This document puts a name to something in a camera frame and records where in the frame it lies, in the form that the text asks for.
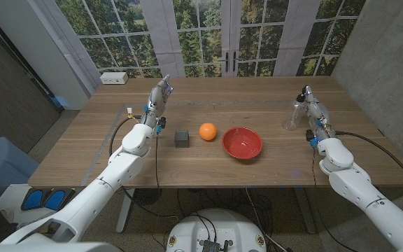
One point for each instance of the white power strip box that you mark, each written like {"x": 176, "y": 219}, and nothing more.
{"x": 114, "y": 78}

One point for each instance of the clear dispenser bottle black pump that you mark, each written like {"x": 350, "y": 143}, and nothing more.
{"x": 292, "y": 115}

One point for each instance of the white table leg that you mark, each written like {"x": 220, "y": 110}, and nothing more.
{"x": 124, "y": 213}

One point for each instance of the black floor fan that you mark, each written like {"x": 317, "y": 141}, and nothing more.
{"x": 147, "y": 196}

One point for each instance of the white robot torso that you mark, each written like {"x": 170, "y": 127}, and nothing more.
{"x": 47, "y": 248}

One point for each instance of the printed window backdrop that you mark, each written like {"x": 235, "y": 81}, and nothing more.
{"x": 201, "y": 35}

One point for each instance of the wooden panel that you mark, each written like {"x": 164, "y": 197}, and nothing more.
{"x": 194, "y": 103}

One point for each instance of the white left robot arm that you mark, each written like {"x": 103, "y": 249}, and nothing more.
{"x": 100, "y": 189}

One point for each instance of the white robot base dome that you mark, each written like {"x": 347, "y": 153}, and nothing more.
{"x": 215, "y": 227}

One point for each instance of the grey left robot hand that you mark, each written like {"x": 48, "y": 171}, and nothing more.
{"x": 157, "y": 99}

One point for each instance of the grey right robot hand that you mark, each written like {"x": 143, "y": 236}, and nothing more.
{"x": 316, "y": 110}

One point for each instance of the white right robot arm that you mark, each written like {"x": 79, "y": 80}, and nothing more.
{"x": 359, "y": 189}

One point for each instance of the dark grey block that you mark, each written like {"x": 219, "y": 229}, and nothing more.
{"x": 181, "y": 139}

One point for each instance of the white pedal platform box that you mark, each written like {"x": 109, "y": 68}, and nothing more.
{"x": 9, "y": 203}

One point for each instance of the blue grey bin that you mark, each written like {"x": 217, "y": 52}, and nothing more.
{"x": 2, "y": 164}

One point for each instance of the red bowl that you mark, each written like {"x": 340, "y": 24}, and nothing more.
{"x": 242, "y": 143}

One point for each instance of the orange fruit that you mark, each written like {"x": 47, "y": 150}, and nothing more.
{"x": 208, "y": 132}

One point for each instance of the blue foot pedal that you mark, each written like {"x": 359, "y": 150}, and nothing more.
{"x": 54, "y": 199}
{"x": 33, "y": 199}

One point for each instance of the grey table leg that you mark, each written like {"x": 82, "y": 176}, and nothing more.
{"x": 304, "y": 210}

